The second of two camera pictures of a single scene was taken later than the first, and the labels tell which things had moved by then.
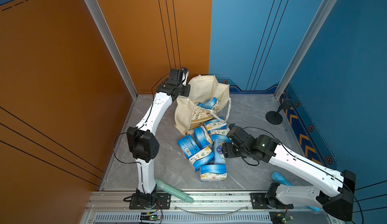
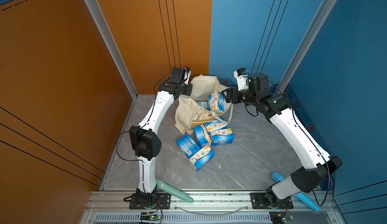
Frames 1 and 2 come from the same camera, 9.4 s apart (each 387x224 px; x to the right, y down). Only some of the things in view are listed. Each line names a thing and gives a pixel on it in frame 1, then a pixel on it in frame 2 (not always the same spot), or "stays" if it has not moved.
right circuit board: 280,217 stays
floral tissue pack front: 210,172 → 215,101
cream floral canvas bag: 209,100 stays
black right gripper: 227,151 → 230,92
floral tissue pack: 205,157 stays
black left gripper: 187,89 stays
